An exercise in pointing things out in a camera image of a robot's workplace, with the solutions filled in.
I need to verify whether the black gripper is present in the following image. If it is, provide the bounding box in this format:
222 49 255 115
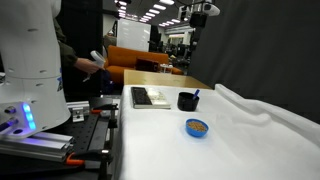
189 12 208 44

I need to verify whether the blue capped black marker pen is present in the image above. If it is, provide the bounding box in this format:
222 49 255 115
192 88 201 101

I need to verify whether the black cup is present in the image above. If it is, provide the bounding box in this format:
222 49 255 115
176 91 200 112

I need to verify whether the olive sleeved forearm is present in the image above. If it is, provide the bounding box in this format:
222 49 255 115
53 18 79 69

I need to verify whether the person's hand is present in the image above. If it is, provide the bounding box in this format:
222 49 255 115
73 57 103 75

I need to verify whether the small glass side table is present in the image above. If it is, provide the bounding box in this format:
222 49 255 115
159 63 175 75

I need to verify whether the dark red cushion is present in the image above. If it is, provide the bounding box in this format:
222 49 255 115
134 57 160 73

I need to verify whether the wooden table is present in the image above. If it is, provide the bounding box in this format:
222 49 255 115
123 69 213 90

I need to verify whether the white board panel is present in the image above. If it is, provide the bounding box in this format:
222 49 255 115
115 18 152 53

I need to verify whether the orange sofa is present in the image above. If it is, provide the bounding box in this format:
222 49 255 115
102 44 185 84

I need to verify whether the discrete mathematics book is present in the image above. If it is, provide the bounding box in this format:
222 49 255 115
130 86 172 110

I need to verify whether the blue bowl of cereal rings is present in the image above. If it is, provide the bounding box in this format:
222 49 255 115
185 118 210 138

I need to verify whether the black orange bar clamp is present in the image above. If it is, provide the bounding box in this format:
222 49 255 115
89 103 120 130
64 148 114 180

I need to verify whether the white tablecloth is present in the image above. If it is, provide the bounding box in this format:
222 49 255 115
113 83 320 180

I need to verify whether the black perforated breadboard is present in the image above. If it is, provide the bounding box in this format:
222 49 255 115
0 96 120 180

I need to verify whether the aluminium bracket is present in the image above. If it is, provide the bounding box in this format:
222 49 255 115
66 100 91 123

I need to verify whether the aluminium extrusion rail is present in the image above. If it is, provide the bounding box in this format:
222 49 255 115
0 131 75 163

